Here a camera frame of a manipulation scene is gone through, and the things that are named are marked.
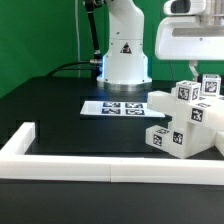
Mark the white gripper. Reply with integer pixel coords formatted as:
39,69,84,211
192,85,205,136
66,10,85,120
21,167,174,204
155,16,224,82

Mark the white tagged cube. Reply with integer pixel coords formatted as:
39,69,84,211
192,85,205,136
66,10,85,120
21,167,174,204
201,74,221,96
176,80,201,103

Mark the white chair back part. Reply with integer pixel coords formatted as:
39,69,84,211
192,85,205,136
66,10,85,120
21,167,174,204
147,91,224,131

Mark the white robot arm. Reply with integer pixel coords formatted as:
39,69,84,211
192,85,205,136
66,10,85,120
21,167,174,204
97,0,224,91

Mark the white marker sheet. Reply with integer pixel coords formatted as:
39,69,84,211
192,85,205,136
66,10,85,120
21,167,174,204
81,101,164,118

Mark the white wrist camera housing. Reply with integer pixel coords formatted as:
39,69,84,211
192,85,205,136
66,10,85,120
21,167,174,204
163,0,206,16

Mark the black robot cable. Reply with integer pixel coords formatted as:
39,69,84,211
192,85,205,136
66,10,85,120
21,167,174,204
46,0,105,78

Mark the white U-shaped obstacle frame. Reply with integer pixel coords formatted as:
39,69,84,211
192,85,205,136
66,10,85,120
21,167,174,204
0,122,224,186

